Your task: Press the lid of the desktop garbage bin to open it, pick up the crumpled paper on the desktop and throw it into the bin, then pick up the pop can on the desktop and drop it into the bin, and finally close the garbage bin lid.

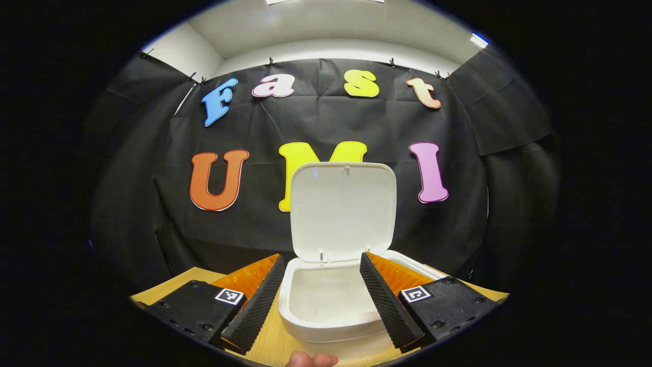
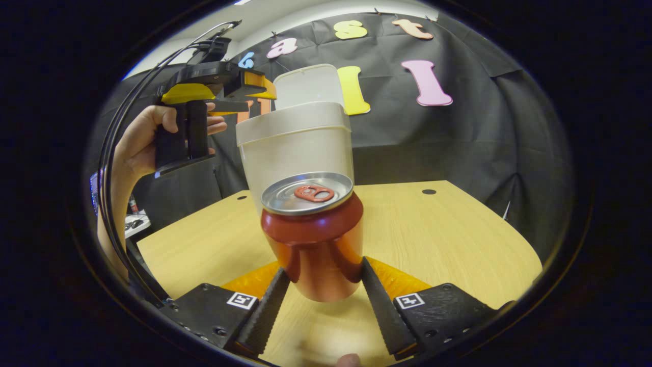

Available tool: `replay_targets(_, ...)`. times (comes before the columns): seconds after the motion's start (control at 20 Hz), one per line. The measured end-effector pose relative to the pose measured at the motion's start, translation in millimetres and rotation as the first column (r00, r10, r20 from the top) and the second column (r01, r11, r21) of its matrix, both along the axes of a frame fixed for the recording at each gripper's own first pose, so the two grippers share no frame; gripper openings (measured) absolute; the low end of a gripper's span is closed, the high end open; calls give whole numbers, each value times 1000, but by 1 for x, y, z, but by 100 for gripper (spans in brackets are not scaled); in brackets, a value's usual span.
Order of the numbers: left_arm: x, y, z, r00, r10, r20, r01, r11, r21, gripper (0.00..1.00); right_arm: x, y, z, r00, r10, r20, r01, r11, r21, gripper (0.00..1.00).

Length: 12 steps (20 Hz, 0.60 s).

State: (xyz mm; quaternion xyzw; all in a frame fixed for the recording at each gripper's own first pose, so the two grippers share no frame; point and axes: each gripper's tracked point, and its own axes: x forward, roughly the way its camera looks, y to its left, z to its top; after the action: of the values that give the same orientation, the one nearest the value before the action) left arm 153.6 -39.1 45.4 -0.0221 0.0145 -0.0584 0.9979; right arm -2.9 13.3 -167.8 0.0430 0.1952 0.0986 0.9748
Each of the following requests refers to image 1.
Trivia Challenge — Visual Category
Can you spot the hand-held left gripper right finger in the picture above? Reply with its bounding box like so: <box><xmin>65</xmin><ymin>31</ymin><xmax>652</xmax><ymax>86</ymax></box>
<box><xmin>360</xmin><ymin>251</ymin><xmax>497</xmax><ymax>354</ymax></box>

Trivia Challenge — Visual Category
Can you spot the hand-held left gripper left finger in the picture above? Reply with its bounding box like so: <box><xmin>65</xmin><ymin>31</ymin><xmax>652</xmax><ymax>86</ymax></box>
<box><xmin>145</xmin><ymin>254</ymin><xmax>286</xmax><ymax>356</ymax></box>

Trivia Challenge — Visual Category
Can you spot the white desktop garbage bin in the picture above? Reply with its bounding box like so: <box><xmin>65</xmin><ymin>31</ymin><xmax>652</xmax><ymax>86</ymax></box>
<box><xmin>278</xmin><ymin>162</ymin><xmax>449</xmax><ymax>360</ymax></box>

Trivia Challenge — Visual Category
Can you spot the wooden desktop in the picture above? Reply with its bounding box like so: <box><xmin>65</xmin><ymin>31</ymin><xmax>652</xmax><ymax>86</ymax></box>
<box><xmin>130</xmin><ymin>265</ymin><xmax>510</xmax><ymax>367</ymax></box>

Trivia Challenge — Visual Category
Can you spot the black backdrop cloth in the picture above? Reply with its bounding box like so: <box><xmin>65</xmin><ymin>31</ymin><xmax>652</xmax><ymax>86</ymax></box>
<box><xmin>89</xmin><ymin>43</ymin><xmax>561</xmax><ymax>294</ymax></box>

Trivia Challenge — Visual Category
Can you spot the ceiling light panel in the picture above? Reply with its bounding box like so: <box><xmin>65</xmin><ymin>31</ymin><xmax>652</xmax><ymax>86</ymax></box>
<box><xmin>265</xmin><ymin>0</ymin><xmax>385</xmax><ymax>6</ymax></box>

